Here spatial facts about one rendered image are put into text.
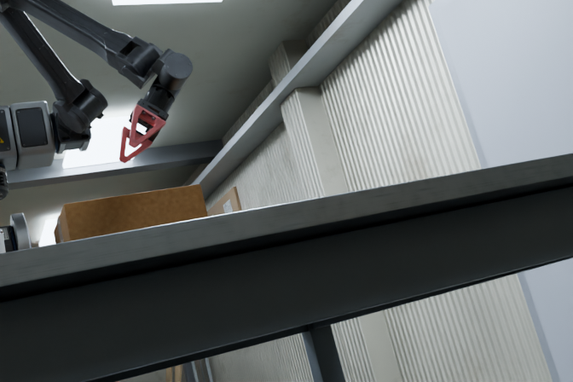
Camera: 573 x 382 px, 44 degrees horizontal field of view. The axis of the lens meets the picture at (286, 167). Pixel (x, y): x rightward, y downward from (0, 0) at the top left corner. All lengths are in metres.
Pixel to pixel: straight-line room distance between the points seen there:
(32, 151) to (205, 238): 1.54
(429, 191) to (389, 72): 3.58
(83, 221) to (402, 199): 1.06
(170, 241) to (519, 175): 0.29
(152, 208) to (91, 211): 0.13
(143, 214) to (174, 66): 0.33
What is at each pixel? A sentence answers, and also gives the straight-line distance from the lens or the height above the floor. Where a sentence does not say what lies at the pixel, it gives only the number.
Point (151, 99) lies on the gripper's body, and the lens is 1.46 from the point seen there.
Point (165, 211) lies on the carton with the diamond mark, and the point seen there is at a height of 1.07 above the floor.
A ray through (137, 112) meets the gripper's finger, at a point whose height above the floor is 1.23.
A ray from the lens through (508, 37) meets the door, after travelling 3.30.
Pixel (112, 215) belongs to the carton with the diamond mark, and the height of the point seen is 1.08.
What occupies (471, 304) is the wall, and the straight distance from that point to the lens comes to 3.84.
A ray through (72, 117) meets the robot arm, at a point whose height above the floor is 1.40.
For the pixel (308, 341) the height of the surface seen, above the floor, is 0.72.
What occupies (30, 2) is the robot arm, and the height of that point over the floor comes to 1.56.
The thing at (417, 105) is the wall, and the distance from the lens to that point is 3.92.
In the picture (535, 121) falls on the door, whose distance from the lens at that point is 3.21.
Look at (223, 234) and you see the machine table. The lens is 0.47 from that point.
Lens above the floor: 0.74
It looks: 13 degrees up
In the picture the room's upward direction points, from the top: 15 degrees counter-clockwise
